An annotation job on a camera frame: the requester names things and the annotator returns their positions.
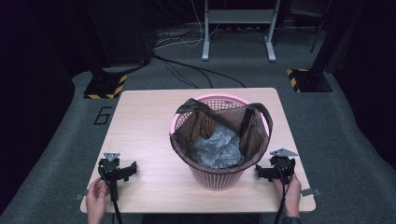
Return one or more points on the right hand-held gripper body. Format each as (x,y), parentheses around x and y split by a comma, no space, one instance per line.
(283,166)

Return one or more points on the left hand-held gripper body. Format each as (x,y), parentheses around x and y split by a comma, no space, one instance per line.
(109,168)

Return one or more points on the dark translucent trash bag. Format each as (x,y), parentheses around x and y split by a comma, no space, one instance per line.
(256,137)

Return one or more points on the black stand with striped base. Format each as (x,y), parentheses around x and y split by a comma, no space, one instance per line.
(311,81)
(104,87)

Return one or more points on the grey tape tab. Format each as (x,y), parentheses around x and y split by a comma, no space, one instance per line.
(310,192)
(79,197)

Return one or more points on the pink plastic wastebasket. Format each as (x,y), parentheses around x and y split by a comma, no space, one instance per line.
(218,181)

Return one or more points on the white metal stand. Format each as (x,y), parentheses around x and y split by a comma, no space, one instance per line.
(239,16)

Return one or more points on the crumpled grey plastic bag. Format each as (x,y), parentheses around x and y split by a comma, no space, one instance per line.
(218,149)

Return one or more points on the person's left hand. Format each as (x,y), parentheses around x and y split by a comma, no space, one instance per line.
(97,199)

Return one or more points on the person's right hand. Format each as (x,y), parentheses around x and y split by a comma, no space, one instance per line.
(292,196)

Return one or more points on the dark cabinet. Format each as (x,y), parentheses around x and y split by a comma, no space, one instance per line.
(121,31)

